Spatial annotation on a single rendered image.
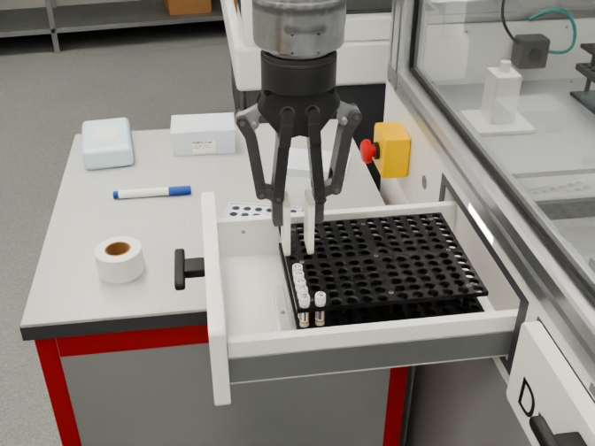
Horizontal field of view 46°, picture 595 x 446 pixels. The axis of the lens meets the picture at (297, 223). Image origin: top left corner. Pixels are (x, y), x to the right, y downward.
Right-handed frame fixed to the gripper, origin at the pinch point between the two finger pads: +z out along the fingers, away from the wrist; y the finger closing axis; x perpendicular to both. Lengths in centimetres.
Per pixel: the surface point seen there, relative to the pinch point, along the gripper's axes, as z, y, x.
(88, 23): 82, -75, 366
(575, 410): 4.9, 21.4, -26.3
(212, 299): 4.6, -10.0, -6.8
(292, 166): 20, 6, 50
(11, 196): 97, -88, 187
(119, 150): 18, -26, 57
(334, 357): 11.2, 2.7, -10.3
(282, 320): 12.5, -2.1, -1.9
